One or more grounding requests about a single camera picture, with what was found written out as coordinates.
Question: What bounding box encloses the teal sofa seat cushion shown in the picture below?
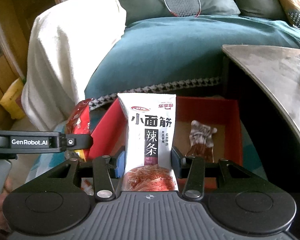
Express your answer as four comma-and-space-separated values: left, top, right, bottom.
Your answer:
84, 15, 300, 108

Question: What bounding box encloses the red cardboard box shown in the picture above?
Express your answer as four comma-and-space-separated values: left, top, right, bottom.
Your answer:
88, 96, 244, 190

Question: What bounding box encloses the grey curved coffee table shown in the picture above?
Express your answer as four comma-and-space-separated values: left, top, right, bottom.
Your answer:
222, 44, 300, 143

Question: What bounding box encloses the blue checkered cloth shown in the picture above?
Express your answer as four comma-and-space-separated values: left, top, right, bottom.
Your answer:
25, 152, 65, 183

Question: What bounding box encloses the white blanket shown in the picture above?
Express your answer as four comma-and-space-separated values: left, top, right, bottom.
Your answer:
21, 0, 126, 131

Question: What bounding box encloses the white spicy strip snack packet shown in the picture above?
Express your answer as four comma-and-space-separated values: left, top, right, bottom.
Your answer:
118, 93, 178, 192

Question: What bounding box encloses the red badminton racket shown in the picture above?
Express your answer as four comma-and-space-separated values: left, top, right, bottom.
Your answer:
164, 0, 201, 17

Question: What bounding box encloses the clear brown wrapped snack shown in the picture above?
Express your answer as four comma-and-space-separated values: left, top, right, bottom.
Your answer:
186, 120, 218, 163

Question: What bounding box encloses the wooden cabinet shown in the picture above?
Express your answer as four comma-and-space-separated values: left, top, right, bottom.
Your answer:
0, 0, 61, 130

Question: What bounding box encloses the red orange snack bag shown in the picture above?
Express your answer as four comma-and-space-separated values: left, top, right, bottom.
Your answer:
64, 99, 93, 162

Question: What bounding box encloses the person's left hand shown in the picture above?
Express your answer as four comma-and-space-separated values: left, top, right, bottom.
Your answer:
0, 177, 13, 232

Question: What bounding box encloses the yellow object on floor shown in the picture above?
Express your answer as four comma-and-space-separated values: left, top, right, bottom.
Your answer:
0, 78, 25, 119

